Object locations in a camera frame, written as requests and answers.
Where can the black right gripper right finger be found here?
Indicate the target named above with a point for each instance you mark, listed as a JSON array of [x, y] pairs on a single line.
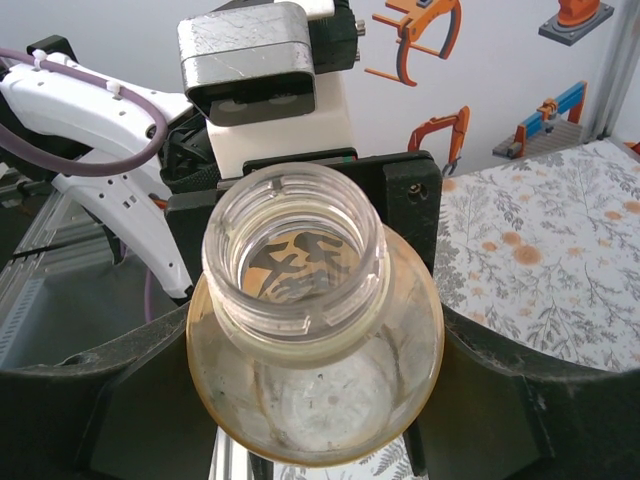
[[525, 415]]

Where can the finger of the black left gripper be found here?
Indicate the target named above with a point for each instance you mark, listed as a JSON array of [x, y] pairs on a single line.
[[412, 210], [190, 225]]

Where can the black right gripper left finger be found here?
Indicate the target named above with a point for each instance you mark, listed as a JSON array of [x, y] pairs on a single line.
[[100, 410]]

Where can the yellow label tea bottle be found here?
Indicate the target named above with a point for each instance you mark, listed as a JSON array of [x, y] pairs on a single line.
[[320, 390]]

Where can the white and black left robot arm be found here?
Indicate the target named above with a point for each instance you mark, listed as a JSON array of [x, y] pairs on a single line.
[[75, 95]]

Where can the grey metal lower panel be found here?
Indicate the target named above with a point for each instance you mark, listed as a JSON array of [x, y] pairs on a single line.
[[90, 310]]

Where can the floral patterned table mat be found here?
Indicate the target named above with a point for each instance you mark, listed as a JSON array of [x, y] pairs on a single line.
[[550, 250]]

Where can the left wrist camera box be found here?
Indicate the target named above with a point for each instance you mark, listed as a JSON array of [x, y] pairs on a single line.
[[250, 50]]

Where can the aluminium frame rail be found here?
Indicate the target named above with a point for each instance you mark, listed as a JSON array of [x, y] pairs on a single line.
[[45, 225]]

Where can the aluminium frame post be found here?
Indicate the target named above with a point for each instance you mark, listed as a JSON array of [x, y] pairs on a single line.
[[617, 65]]

